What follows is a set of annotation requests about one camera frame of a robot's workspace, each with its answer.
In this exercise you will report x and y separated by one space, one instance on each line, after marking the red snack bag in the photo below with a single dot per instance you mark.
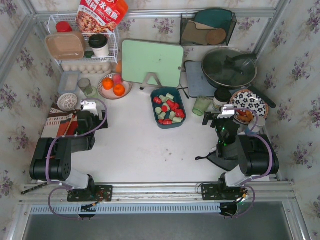
100 16

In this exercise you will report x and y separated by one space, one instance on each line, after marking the light green cutting board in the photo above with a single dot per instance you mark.
140 58

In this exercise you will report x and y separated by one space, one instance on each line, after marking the white strainer basket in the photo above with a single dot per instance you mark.
67 102

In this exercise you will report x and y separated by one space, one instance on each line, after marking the black mesh holder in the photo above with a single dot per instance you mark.
209 27

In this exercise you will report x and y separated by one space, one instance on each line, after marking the teal storage basket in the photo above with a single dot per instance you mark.
170 113

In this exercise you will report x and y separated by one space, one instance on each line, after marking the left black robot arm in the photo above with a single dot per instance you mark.
52 159

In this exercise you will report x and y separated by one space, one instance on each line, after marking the blue grey trivet mat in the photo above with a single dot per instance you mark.
197 81

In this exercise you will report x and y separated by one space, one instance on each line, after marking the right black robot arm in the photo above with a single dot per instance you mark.
243 157

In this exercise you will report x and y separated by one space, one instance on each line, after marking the white bottle blue label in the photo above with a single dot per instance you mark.
255 125

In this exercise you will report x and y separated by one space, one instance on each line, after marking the fruit plate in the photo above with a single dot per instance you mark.
112 87

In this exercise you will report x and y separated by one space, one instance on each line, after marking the striped kitchen towel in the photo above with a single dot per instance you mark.
59 123

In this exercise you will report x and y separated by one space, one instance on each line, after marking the beige plastic container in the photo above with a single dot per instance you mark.
66 46

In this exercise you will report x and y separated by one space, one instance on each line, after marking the green glass cup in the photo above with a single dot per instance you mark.
201 105

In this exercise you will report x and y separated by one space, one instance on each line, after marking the clear storage box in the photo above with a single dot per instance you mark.
69 82

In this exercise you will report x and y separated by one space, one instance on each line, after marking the grey green tumbler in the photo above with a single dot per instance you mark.
86 87

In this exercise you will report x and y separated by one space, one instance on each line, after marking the green capsule top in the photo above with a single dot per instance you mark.
169 96

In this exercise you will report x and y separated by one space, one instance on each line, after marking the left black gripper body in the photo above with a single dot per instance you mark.
100 121

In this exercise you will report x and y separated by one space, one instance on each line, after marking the jar with black lid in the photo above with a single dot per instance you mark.
221 97

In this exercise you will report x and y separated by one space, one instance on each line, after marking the black frying pan with lid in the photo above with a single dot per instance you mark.
232 69

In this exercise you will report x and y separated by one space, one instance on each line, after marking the egg tray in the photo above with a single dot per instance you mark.
88 68

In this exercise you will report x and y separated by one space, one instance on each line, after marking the white cup black lid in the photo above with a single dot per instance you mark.
99 44

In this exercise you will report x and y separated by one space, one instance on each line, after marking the flower patterned plate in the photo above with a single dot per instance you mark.
249 100

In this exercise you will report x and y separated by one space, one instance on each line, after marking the red capsule left lower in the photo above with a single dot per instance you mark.
157 100

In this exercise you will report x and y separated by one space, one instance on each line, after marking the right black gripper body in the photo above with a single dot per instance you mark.
208 119

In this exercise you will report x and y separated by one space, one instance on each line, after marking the red lid jar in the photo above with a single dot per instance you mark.
63 27

